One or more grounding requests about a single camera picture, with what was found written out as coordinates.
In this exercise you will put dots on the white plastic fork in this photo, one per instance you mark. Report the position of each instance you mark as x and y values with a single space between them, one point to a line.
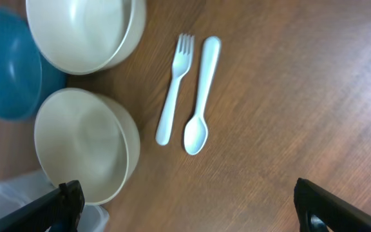
182 62

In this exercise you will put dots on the blue bowl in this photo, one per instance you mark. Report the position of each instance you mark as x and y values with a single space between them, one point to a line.
26 77

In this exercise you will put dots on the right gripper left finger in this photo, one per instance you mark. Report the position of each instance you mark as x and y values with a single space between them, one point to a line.
59 210

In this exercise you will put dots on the white plastic spoon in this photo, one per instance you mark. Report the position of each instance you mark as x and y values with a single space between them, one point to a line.
196 130

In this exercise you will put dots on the beige bowl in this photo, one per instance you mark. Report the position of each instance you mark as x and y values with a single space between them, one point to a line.
80 37
89 137

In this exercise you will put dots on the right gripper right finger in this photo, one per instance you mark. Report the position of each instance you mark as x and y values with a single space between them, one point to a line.
319 210

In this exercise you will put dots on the clear plastic container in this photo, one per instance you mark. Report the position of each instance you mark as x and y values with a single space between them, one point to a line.
24 189

